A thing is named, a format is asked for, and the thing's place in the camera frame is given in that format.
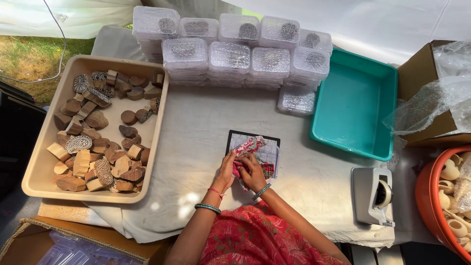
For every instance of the black bordered printed card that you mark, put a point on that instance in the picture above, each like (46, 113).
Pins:
(235, 137)

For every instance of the cardboard box with bubble wrap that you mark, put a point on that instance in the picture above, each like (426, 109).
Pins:
(434, 92)

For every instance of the red green printed cloth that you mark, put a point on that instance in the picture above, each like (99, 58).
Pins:
(254, 156)

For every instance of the teal plastic tray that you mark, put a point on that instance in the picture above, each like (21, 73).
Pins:
(353, 106)

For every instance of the clear plastic box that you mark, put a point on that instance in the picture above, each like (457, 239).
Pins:
(270, 156)

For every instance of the red printed garment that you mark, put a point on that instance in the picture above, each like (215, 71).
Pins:
(257, 239)

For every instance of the person's right hand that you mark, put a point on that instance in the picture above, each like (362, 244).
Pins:
(253, 172)

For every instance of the teal beaded bangle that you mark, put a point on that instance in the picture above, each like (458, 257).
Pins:
(261, 191)
(208, 208)

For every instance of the pile of small clay pots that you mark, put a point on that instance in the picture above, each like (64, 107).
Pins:
(454, 198)

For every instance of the single bubble-wrapped clear box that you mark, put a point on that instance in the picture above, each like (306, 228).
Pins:
(296, 102)

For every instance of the person's left hand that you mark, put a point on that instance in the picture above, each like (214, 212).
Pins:
(227, 170)

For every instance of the grey tape dispenser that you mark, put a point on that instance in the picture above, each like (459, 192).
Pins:
(368, 195)

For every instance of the orange plastic tub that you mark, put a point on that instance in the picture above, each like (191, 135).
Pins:
(427, 198)

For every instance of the white table cloth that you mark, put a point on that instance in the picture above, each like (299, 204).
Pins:
(191, 128)

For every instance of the beige plastic tray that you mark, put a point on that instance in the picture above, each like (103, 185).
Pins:
(48, 158)

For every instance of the pile of wooden printing blocks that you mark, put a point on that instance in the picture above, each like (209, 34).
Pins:
(99, 136)

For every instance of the cardboard box of clear boxes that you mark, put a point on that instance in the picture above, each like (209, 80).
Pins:
(73, 246)

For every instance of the person's right fingers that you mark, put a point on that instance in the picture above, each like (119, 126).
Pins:
(243, 163)

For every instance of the stack of bubble-wrapped clear boxes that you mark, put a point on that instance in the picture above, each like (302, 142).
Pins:
(235, 55)

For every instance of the person's left fingers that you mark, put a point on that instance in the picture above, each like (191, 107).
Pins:
(231, 159)

